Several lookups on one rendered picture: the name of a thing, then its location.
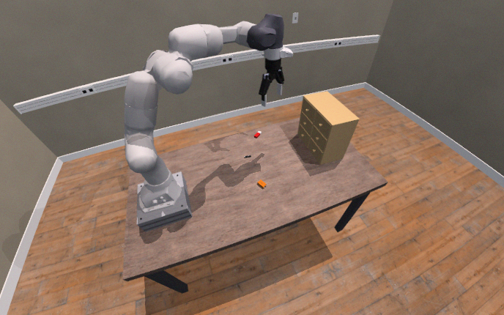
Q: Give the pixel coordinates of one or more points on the brown wooden chest of drawers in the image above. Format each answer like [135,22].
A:
[343,123]

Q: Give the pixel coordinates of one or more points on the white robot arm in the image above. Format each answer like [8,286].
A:
[173,71]

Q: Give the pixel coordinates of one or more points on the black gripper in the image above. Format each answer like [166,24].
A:
[274,71]

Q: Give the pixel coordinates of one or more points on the brown wooden drawer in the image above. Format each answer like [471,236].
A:
[321,140]
[324,125]
[305,136]
[309,110]
[304,120]
[316,151]

